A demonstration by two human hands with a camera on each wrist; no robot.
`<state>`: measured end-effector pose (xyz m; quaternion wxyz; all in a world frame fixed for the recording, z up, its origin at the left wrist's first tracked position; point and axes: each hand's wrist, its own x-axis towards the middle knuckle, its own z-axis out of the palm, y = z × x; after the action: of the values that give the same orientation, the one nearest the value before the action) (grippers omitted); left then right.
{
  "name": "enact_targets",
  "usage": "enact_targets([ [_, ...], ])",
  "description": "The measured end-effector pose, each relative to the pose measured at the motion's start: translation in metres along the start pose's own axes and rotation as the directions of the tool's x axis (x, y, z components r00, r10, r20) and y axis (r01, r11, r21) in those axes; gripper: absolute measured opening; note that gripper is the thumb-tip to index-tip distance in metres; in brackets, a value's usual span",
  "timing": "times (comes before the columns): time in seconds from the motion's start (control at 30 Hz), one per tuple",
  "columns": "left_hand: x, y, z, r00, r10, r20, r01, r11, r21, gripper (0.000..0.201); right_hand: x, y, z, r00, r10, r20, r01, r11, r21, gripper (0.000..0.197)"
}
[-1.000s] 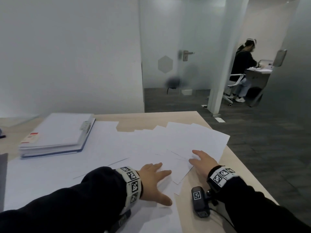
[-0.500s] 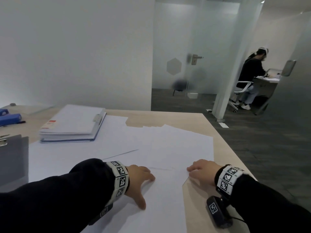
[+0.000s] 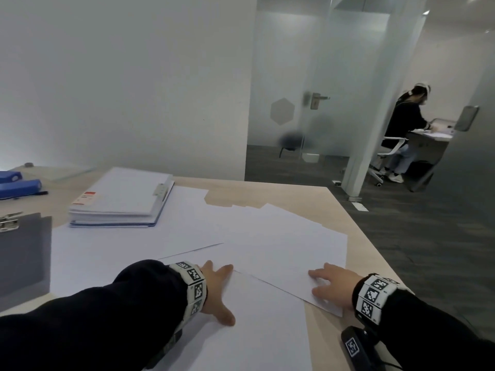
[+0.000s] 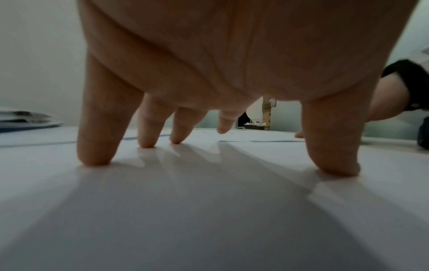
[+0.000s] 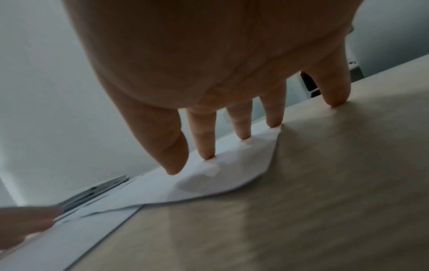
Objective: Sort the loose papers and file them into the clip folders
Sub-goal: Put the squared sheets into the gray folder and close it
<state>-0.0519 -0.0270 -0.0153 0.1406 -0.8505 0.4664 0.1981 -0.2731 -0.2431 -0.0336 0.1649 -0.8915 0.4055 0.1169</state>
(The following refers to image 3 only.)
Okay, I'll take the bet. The gray hexagon sticker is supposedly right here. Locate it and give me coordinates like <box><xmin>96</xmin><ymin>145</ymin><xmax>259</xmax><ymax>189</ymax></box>
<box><xmin>270</xmin><ymin>97</ymin><xmax>295</xmax><ymax>126</ymax></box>

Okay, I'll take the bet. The silver door handle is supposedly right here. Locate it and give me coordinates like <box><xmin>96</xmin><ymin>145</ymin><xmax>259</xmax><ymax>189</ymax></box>
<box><xmin>310</xmin><ymin>92</ymin><xmax>331</xmax><ymax>110</ymax></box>

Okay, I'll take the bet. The white wristband with black markers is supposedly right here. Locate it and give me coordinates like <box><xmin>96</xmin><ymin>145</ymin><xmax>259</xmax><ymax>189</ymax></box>
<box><xmin>169</xmin><ymin>260</ymin><xmax>208</xmax><ymax>333</ymax></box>
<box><xmin>352</xmin><ymin>273</ymin><xmax>401</xmax><ymax>326</ymax></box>

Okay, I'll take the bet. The person's left forearm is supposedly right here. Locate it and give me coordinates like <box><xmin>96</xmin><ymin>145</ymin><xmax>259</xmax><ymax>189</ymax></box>
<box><xmin>0</xmin><ymin>260</ymin><xmax>190</xmax><ymax>371</ymax></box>

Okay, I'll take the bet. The grey clip folder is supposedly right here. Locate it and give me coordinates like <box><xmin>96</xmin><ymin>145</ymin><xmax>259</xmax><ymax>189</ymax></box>
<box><xmin>0</xmin><ymin>211</ymin><xmax>53</xmax><ymax>312</ymax></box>

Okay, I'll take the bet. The pile of white paper sheets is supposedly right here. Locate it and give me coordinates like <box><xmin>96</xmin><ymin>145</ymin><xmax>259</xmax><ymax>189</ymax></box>
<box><xmin>50</xmin><ymin>185</ymin><xmax>349</xmax><ymax>318</ymax></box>

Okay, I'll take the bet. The dark chair behind glass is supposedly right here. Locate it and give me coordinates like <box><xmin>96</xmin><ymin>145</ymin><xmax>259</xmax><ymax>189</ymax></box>
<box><xmin>279</xmin><ymin>131</ymin><xmax>304</xmax><ymax>158</ymax></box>

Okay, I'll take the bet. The blue folder with dark logo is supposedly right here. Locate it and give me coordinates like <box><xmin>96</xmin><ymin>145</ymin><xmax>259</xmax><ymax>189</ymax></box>
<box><xmin>71</xmin><ymin>224</ymin><xmax>157</xmax><ymax>229</ymax></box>

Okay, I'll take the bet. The frosted glass door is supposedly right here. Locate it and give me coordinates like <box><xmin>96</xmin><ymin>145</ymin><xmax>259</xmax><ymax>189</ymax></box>
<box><xmin>245</xmin><ymin>0</ymin><xmax>391</xmax><ymax>178</ymax></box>

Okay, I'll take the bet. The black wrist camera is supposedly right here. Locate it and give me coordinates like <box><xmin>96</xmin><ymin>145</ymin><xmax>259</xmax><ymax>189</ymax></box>
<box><xmin>145</xmin><ymin>328</ymin><xmax>183</xmax><ymax>370</ymax></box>
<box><xmin>341</xmin><ymin>325</ymin><xmax>384</xmax><ymax>371</ymax></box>

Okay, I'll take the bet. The white office chair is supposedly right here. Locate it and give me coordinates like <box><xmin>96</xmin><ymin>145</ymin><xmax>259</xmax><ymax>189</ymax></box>
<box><xmin>367</xmin><ymin>137</ymin><xmax>409</xmax><ymax>188</ymax></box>

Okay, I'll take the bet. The person's right forearm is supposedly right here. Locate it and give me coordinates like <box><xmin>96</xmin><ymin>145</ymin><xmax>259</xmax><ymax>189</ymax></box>
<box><xmin>377</xmin><ymin>289</ymin><xmax>495</xmax><ymax>371</ymax></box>

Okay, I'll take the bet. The light gray office desk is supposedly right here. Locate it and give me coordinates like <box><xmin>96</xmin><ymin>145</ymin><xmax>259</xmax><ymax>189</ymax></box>
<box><xmin>406</xmin><ymin>119</ymin><xmax>455</xmax><ymax>165</ymax></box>

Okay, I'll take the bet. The person's right hand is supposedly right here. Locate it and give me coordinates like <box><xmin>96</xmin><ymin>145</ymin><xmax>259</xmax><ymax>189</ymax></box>
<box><xmin>308</xmin><ymin>262</ymin><xmax>364</xmax><ymax>310</ymax></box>

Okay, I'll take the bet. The person's left hand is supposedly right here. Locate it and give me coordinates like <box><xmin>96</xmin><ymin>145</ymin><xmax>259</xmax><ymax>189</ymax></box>
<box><xmin>200</xmin><ymin>260</ymin><xmax>237</xmax><ymax>327</ymax></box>

